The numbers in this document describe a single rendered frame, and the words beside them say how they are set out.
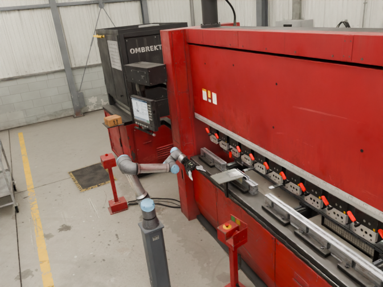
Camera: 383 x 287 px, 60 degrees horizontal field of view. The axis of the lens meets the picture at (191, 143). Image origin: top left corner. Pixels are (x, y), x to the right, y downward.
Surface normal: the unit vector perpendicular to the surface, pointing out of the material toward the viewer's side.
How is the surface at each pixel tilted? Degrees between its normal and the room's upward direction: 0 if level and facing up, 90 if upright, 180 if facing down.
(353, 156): 90
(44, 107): 90
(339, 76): 90
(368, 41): 90
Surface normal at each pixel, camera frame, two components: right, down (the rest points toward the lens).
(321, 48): -0.90, 0.24
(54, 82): 0.48, 0.29
